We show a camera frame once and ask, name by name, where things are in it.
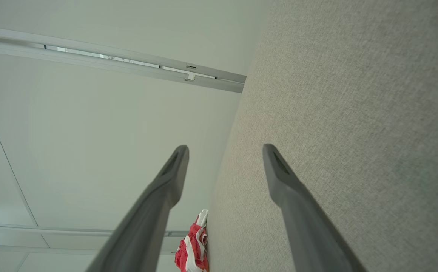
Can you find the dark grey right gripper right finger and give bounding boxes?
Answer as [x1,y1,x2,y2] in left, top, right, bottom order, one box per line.
[262,143,367,272]

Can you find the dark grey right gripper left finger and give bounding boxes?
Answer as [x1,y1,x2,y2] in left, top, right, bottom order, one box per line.
[85,145,190,272]

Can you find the red jersey with white trim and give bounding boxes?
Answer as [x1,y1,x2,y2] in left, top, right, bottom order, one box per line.
[174,209,210,272]

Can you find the grey fabric sofa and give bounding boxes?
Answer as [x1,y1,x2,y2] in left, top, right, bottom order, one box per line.
[204,0,438,272]

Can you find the aluminium wall post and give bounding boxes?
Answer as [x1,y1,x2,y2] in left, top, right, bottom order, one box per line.
[0,222,189,253]
[0,25,247,94]

